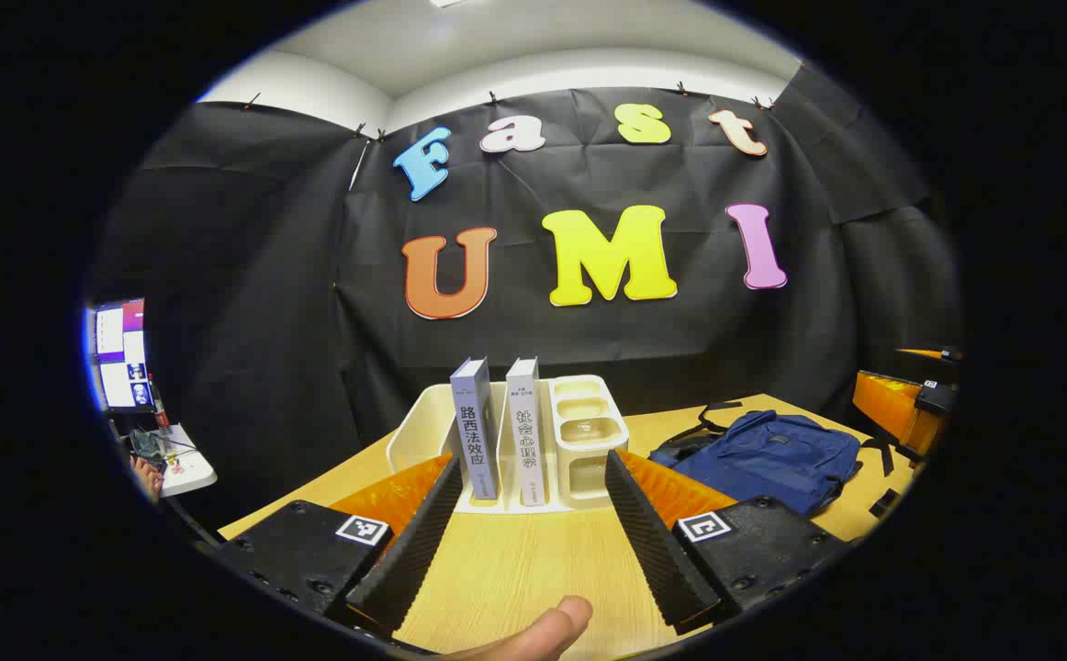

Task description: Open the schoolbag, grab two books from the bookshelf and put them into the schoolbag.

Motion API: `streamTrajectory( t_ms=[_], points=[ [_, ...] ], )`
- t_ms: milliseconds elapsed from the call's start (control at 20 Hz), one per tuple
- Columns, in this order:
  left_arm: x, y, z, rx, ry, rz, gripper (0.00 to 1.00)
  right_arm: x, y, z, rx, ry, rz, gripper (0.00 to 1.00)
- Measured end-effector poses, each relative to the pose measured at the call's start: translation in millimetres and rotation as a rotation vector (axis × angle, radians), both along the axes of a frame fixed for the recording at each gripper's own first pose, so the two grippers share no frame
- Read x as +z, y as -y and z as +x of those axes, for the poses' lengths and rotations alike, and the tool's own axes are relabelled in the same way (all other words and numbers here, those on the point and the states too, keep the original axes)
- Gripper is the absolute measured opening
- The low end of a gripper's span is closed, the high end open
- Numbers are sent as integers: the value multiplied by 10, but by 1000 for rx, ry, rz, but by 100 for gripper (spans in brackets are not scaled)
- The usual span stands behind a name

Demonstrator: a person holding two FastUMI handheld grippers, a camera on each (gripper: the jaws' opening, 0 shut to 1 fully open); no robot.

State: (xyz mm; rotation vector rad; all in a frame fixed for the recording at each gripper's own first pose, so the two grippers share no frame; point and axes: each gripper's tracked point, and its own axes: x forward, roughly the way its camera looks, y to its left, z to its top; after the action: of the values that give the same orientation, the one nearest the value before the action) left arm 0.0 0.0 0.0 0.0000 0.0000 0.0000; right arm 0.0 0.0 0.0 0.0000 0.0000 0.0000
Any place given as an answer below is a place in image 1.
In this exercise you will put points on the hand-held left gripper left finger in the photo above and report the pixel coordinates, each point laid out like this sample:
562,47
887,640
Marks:
414,551

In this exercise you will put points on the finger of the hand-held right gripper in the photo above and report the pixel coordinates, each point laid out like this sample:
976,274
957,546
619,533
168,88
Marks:
924,353
892,408

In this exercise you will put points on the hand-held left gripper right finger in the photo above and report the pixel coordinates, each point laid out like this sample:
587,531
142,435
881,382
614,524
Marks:
653,542

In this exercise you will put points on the white plastic bookshelf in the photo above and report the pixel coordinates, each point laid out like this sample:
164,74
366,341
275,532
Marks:
589,459

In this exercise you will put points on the blue-grey book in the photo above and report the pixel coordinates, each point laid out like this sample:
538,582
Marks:
477,431

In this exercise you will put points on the blue schoolbag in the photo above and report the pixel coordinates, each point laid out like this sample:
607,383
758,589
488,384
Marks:
763,454

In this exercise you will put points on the pale grey book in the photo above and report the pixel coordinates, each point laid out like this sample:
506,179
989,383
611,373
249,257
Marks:
526,441

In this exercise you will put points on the white side table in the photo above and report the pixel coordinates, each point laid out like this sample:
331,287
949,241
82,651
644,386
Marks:
192,473

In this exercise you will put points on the black backdrop cloth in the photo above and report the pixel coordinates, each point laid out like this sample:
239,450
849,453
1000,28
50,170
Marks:
267,321

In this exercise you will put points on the computer monitor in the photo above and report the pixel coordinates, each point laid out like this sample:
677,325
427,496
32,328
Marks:
120,353

